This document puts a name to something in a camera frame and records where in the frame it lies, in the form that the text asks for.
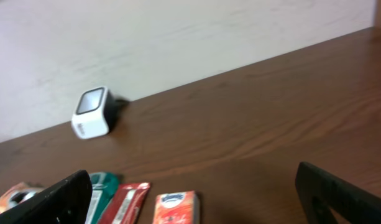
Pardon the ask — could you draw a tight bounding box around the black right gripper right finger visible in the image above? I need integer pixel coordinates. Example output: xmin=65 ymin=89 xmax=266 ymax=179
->
xmin=295 ymin=162 xmax=381 ymax=223

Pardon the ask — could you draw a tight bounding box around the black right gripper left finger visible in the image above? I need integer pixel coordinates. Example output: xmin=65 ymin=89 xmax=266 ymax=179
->
xmin=0 ymin=170 xmax=92 ymax=224

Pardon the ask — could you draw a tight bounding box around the teal mouthwash bottle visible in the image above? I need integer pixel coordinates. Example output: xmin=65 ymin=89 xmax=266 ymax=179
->
xmin=85 ymin=172 xmax=119 ymax=224

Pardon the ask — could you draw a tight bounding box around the orange wiper sheet bag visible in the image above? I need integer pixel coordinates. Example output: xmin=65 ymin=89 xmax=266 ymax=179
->
xmin=0 ymin=182 xmax=44 ymax=214

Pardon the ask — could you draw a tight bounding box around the red snack bar wrapper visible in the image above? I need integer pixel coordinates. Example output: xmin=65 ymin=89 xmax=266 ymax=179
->
xmin=98 ymin=182 xmax=151 ymax=224

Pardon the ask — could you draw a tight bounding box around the white black barcode scanner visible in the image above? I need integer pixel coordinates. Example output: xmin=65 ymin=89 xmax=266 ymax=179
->
xmin=71 ymin=86 xmax=118 ymax=139

